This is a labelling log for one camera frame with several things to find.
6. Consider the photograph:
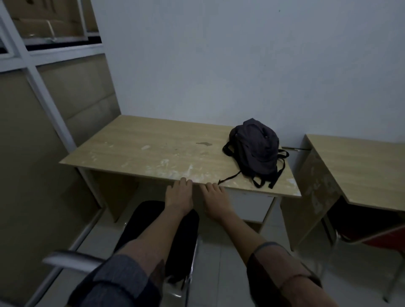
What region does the person's left hand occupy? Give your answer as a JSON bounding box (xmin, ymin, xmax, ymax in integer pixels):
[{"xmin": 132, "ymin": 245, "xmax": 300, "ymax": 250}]
[{"xmin": 165, "ymin": 177, "xmax": 194, "ymax": 213}]

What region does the person's right hand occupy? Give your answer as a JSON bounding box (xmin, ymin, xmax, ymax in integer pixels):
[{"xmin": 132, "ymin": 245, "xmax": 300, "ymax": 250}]
[{"xmin": 199, "ymin": 182, "xmax": 234, "ymax": 220}]

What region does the person's right forearm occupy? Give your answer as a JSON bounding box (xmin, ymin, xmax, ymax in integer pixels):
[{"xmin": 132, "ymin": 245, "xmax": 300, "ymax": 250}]
[{"xmin": 206, "ymin": 211, "xmax": 287, "ymax": 255}]

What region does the person's left forearm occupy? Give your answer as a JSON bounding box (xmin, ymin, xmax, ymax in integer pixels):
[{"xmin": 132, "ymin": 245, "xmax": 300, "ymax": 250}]
[{"xmin": 115, "ymin": 206, "xmax": 193, "ymax": 264}]

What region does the black chair with metal armrest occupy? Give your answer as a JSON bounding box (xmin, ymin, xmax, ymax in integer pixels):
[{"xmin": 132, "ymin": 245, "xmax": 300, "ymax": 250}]
[{"xmin": 42, "ymin": 200, "xmax": 201, "ymax": 307}]

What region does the dark grey backpack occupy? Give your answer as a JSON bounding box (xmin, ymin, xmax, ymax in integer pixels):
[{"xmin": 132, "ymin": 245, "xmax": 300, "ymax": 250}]
[{"xmin": 217, "ymin": 118, "xmax": 290, "ymax": 190}]

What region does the dark grey right sleeve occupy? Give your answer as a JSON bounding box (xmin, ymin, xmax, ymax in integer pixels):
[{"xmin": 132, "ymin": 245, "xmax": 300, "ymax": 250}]
[{"xmin": 246, "ymin": 242, "xmax": 340, "ymax": 307}]

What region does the dark grey sleeve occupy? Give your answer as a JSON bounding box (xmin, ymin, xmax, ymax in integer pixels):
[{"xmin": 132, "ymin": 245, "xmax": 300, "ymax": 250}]
[
  {"xmin": 246, "ymin": 242, "xmax": 340, "ymax": 307},
  {"xmin": 67, "ymin": 252, "xmax": 167, "ymax": 307}
]

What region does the dark grey left sleeve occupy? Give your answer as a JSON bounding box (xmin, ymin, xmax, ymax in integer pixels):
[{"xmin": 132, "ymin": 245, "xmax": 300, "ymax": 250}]
[{"xmin": 67, "ymin": 252, "xmax": 167, "ymax": 307}]

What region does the light wooden side desk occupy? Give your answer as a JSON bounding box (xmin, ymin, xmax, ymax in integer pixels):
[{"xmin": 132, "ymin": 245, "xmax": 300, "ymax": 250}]
[{"xmin": 280, "ymin": 134, "xmax": 405, "ymax": 251}]

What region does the red chair with metal legs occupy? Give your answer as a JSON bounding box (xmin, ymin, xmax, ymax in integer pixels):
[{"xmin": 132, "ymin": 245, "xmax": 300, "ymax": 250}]
[{"xmin": 319, "ymin": 195, "xmax": 405, "ymax": 302}]

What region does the white framed window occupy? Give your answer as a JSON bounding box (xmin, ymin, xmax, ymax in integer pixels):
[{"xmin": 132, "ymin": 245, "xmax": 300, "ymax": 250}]
[{"xmin": 0, "ymin": 0, "xmax": 104, "ymax": 74}]

